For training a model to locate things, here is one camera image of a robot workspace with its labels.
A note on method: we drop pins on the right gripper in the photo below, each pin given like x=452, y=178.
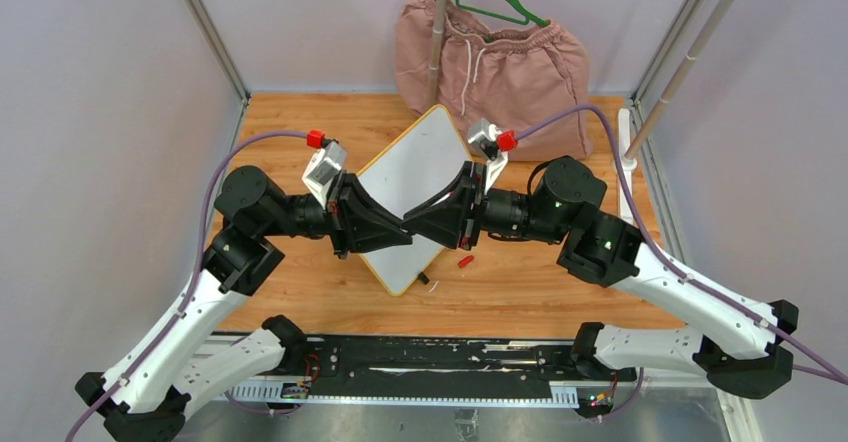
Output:
x=444, y=223

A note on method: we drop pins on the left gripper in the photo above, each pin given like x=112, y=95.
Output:
x=357, y=222

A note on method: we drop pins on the red marker cap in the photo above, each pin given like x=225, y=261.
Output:
x=465, y=261

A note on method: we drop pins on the white marker pen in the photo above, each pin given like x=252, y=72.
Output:
x=443, y=196

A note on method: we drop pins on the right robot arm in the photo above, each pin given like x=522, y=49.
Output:
x=734, y=343

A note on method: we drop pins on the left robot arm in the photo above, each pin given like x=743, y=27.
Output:
x=152, y=392

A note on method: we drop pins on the pink shorts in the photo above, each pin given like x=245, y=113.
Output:
x=513, y=78

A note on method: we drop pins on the clothes rack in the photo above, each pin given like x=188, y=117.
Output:
x=634, y=128

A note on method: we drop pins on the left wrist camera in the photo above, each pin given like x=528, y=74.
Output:
x=322, y=171

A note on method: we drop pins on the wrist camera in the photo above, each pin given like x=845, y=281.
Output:
x=322, y=171
x=493, y=145

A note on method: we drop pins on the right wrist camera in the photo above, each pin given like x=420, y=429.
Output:
x=493, y=145

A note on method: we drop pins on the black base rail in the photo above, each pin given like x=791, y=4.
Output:
x=398, y=368

